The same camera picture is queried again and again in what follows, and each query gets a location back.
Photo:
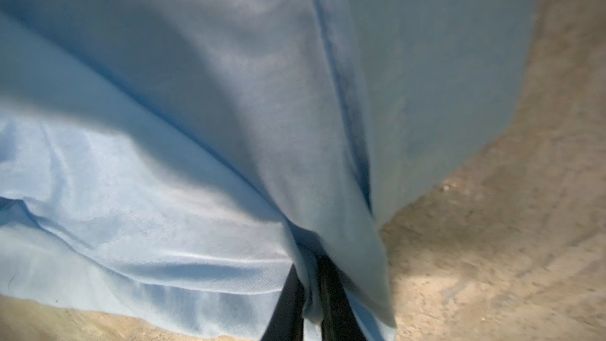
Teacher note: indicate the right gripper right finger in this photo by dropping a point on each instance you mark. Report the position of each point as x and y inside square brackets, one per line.
[339, 322]

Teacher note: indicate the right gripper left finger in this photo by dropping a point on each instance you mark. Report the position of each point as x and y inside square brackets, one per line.
[287, 322]

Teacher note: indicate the light blue long sleeve shirt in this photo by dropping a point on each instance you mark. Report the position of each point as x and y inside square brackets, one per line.
[173, 159]

